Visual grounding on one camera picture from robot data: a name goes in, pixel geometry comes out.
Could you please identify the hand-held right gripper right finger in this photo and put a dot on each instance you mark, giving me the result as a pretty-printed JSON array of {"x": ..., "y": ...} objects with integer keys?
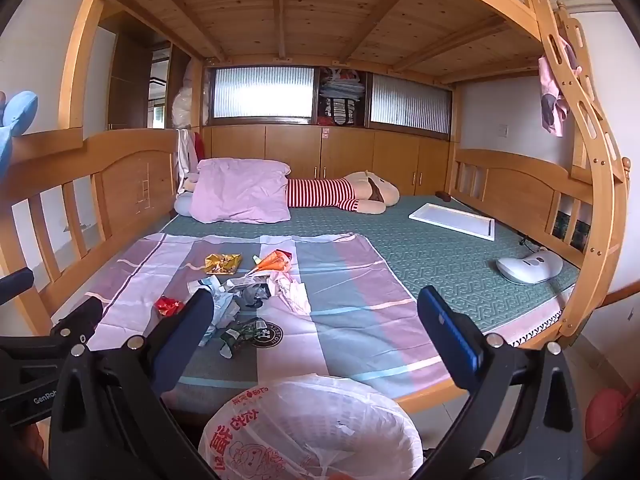
[{"x": 452, "y": 332}]

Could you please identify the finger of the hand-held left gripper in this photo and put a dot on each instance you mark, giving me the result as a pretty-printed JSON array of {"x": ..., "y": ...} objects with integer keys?
[
  {"x": 80, "y": 322},
  {"x": 15, "y": 286}
]

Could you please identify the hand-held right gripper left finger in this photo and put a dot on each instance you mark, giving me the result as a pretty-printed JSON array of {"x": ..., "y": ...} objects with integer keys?
[{"x": 186, "y": 324}]

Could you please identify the red snack wrapper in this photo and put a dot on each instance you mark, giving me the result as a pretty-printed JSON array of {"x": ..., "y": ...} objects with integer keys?
[{"x": 167, "y": 306}]

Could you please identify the white paper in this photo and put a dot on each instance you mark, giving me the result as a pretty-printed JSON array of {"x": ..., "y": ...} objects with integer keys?
[{"x": 224, "y": 310}]

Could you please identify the green snack wrapper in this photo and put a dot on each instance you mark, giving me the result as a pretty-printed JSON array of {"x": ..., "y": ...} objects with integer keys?
[{"x": 240, "y": 334}]

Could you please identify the grey wrapper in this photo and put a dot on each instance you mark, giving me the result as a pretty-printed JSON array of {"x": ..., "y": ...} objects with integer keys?
[{"x": 250, "y": 296}]

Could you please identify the gold snack wrapper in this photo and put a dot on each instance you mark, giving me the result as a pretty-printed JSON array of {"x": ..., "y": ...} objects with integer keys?
[{"x": 222, "y": 263}]

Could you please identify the orange snack wrapper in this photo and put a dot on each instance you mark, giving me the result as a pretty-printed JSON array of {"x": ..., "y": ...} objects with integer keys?
[{"x": 274, "y": 261}]

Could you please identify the pink wrapper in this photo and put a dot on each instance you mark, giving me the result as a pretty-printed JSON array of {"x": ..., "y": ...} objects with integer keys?
[{"x": 290, "y": 292}]

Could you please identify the white red-printed plastic bag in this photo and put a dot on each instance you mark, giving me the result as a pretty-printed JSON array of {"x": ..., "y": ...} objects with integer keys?
[{"x": 310, "y": 430}]

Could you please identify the green patterned bed mat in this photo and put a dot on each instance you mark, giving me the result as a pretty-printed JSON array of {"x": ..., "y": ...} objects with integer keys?
[{"x": 450, "y": 270}]

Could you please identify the white handheld vacuum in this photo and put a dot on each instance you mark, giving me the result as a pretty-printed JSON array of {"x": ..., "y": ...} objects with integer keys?
[{"x": 530, "y": 266}]

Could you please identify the plaid pink grey blanket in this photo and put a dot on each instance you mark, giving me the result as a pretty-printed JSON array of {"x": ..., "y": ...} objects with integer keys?
[{"x": 345, "y": 305}]

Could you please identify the white framed board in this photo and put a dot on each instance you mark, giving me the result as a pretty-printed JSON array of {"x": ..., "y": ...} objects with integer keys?
[{"x": 452, "y": 221}]

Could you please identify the light blue pillow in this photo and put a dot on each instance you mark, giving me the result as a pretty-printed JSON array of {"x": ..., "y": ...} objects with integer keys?
[{"x": 182, "y": 206}]

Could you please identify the small dark brown object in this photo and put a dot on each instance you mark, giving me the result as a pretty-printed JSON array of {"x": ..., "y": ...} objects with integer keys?
[{"x": 443, "y": 195}]

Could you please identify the pink pillow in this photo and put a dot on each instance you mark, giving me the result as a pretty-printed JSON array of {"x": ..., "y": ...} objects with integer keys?
[{"x": 240, "y": 190}]

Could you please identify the white hanging garment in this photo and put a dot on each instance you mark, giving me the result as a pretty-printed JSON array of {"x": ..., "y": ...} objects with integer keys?
[{"x": 184, "y": 160}]

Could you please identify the blue plush whale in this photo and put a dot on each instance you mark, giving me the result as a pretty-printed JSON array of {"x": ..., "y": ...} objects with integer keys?
[{"x": 17, "y": 110}]

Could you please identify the red ball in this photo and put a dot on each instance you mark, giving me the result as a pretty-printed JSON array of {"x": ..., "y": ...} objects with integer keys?
[{"x": 605, "y": 422}]

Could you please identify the red cloth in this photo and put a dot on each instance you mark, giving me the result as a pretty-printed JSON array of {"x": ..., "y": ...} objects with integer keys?
[{"x": 199, "y": 146}]

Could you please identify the striped beige plush toy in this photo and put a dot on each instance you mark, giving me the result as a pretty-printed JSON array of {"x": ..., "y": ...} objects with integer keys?
[{"x": 320, "y": 193}]

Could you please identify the wooden cabinet row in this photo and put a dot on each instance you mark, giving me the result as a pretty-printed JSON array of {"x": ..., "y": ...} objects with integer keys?
[{"x": 340, "y": 152}]

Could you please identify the white wrapped bedding bundle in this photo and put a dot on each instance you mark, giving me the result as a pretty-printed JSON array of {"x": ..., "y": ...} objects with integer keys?
[{"x": 184, "y": 97}]

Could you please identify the wooden wardrobe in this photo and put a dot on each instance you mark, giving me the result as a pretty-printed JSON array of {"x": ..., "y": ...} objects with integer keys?
[{"x": 127, "y": 85}]

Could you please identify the ribbed glass sliding panel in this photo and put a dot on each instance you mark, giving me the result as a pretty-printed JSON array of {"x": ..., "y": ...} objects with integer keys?
[
  {"x": 410, "y": 104},
  {"x": 262, "y": 92}
]

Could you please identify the striped tote bag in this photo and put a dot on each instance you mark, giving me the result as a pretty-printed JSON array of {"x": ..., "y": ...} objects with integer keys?
[{"x": 341, "y": 111}]

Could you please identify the pink hanging garment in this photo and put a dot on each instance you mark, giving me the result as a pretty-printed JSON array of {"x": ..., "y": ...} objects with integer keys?
[{"x": 555, "y": 95}]

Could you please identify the stack of folded bags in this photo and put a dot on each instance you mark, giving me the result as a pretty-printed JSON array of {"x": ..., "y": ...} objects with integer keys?
[{"x": 342, "y": 82}]

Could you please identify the white wall switch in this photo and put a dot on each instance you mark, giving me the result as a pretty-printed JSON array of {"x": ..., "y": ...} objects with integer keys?
[{"x": 502, "y": 130}]

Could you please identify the wooden bunk bed frame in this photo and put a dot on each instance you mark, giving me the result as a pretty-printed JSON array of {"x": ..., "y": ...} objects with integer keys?
[{"x": 300, "y": 10}]

